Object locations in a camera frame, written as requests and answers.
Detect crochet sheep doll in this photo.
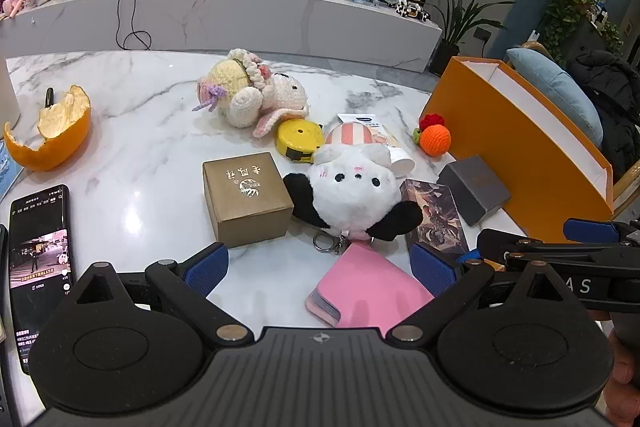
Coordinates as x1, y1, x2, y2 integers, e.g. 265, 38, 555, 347
192, 48, 309, 138

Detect grey box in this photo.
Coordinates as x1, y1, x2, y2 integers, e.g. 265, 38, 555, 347
437, 155, 512, 226

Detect yellow tape measure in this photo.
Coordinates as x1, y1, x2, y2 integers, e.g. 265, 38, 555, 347
276, 118, 326, 164

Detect person's right hand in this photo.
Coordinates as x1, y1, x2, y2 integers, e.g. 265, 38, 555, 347
606, 332, 640, 408

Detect cow pattern figurine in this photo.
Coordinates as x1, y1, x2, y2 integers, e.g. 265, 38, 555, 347
395, 0, 432, 24

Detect orange storage box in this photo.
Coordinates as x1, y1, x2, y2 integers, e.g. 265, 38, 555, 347
419, 56, 615, 244

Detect potted long-leaf plant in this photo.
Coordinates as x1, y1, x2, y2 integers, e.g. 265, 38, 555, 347
429, 0, 516, 78

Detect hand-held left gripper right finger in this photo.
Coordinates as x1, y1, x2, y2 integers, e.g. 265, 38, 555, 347
390, 243, 566, 347

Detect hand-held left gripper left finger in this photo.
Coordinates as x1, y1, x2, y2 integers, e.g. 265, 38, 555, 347
75, 243, 253, 348

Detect black smartphone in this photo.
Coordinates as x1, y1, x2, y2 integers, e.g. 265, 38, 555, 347
9, 184, 76, 375

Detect orange crochet fruit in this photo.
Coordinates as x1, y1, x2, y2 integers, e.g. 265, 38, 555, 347
413, 123, 452, 156

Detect black jacket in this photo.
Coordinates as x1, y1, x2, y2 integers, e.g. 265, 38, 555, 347
570, 51, 640, 178

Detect orange peel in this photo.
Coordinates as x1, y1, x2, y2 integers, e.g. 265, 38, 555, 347
4, 84, 92, 172

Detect pink phone wallet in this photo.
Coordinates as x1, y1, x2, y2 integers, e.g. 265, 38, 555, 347
305, 242, 436, 328

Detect blue pillow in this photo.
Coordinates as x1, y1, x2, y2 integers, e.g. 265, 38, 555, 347
506, 48, 604, 146

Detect panda plush keychain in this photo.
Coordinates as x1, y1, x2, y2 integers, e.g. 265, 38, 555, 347
282, 119, 425, 255

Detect blue book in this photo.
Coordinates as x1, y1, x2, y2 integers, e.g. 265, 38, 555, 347
0, 152, 24, 204

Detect wooden armchair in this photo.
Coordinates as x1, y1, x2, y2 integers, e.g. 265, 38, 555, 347
520, 41, 640, 218

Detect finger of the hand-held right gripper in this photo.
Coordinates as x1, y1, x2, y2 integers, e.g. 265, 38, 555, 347
476, 228, 640, 259
562, 218, 640, 249

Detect white hand cream tube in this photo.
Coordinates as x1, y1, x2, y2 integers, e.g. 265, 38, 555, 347
337, 112, 416, 178

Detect green ivy plant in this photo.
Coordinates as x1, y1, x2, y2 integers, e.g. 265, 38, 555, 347
541, 0, 624, 54

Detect printed art card box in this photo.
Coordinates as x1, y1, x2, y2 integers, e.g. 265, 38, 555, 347
399, 178, 471, 258

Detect white marble tv cabinet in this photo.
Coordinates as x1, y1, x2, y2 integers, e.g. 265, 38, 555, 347
0, 0, 443, 74

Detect black floor cable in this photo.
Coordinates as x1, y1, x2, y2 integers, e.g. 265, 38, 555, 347
116, 0, 152, 51

